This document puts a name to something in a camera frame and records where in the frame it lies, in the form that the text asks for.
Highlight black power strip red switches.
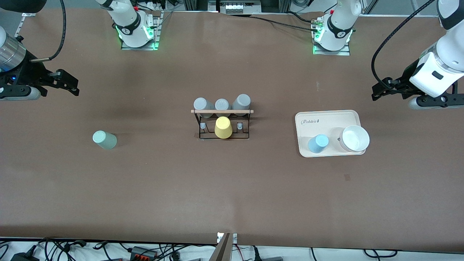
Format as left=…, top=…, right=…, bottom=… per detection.
left=130, top=246, right=161, bottom=261

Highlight pale green cup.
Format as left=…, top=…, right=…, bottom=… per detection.
left=92, top=130, right=117, bottom=150

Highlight black floor cable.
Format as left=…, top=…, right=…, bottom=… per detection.
left=36, top=237, right=87, bottom=256
left=364, top=249, right=398, bottom=258

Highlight grey socket strip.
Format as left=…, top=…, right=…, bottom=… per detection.
left=220, top=0, right=262, bottom=14

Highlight cream plastic tray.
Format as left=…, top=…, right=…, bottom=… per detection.
left=295, top=110, right=366, bottom=158

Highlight white bowl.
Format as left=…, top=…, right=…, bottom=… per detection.
left=339, top=125, right=370, bottom=152

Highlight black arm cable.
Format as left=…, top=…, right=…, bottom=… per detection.
left=31, top=0, right=67, bottom=63
left=371, top=0, right=435, bottom=86

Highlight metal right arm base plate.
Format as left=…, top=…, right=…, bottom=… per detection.
left=121, top=11, right=162, bottom=51

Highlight yellow cup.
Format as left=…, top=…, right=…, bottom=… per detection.
left=215, top=116, right=233, bottom=139

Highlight black power adapter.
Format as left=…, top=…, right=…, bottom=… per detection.
left=10, top=252, right=40, bottom=261

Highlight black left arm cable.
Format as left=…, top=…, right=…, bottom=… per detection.
left=371, top=0, right=435, bottom=86

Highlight light blue cup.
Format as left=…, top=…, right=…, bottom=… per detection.
left=307, top=134, right=330, bottom=154

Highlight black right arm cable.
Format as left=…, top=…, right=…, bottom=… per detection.
left=31, top=0, right=67, bottom=63

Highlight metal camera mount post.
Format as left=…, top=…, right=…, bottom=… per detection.
left=208, top=232, right=238, bottom=261

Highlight black cable on table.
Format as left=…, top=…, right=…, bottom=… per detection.
left=232, top=13, right=320, bottom=33

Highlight black wire cup rack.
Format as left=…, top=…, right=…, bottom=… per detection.
left=191, top=109, right=254, bottom=140

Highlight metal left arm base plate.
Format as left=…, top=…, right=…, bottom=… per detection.
left=312, top=16, right=351, bottom=56

